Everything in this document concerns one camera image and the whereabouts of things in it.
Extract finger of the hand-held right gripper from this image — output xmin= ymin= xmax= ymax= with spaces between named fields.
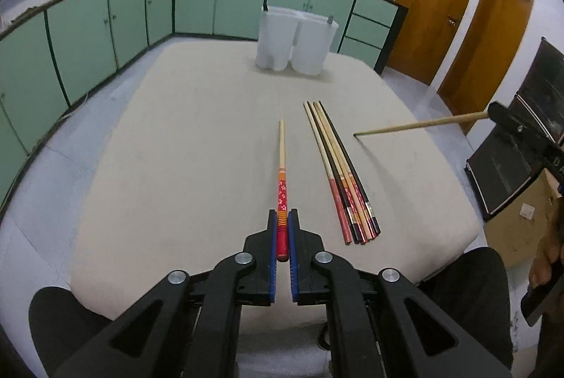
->
xmin=487 ymin=100 xmax=564 ymax=167

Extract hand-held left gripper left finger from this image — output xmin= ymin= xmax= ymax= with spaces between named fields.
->
xmin=53 ymin=209 xmax=278 ymax=378

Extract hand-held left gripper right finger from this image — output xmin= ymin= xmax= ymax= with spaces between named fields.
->
xmin=288 ymin=209 xmax=514 ymax=378

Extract tan handle wooden chopstick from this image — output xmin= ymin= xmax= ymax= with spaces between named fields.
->
xmin=314 ymin=101 xmax=375 ymax=241

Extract light wooden chopstick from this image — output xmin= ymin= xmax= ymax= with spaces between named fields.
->
xmin=354 ymin=111 xmax=489 ymax=137

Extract row of chopsticks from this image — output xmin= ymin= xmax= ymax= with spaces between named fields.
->
xmin=318 ymin=100 xmax=381 ymax=237

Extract white double utensil holder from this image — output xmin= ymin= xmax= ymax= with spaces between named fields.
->
xmin=256 ymin=6 xmax=339 ymax=76

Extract person's right hand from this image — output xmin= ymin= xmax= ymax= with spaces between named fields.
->
xmin=528 ymin=224 xmax=564 ymax=291

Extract person's right leg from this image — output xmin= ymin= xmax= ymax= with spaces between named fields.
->
xmin=412 ymin=247 xmax=515 ymax=371

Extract plain wooden door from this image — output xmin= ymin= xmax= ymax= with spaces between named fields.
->
xmin=437 ymin=0 xmax=539 ymax=136

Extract cardboard box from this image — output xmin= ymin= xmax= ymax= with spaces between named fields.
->
xmin=484 ymin=167 xmax=564 ymax=269

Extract green lower kitchen cabinets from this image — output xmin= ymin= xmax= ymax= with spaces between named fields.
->
xmin=0 ymin=0 xmax=409 ymax=211

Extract wooden door with handle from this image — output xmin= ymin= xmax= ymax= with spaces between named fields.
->
xmin=387 ymin=0 xmax=481 ymax=86

